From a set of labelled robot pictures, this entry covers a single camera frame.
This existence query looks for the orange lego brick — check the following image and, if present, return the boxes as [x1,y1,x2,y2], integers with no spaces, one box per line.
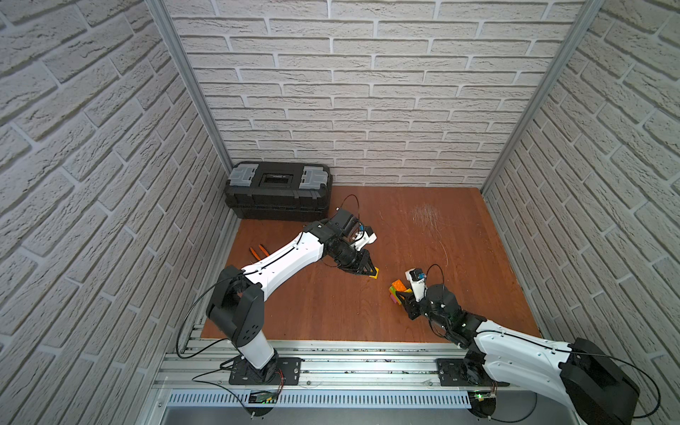
[391,280,408,292]

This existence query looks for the long green lego brick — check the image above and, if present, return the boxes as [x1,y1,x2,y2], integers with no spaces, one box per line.
[389,286,402,306]

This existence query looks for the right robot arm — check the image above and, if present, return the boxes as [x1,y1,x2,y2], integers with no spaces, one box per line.
[394,282,640,424]

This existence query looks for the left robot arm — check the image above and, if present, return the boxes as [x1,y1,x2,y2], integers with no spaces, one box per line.
[205,208,378,384]

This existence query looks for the black plastic toolbox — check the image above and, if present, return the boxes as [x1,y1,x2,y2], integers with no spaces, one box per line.
[224,161,333,222]

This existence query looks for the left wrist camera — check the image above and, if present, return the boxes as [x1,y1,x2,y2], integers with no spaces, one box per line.
[352,225,377,251]

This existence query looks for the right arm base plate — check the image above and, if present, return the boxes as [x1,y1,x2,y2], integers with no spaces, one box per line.
[435,358,509,388]

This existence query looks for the orange handled pliers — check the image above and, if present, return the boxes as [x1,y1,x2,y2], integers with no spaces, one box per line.
[249,244,269,261]

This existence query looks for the aluminium rail frame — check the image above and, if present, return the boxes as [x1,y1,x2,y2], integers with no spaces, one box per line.
[137,339,601,425]

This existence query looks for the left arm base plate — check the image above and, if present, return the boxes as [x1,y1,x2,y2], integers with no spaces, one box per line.
[228,356,303,386]

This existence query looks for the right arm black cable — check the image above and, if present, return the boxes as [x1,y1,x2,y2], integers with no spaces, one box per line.
[583,350,662,420]

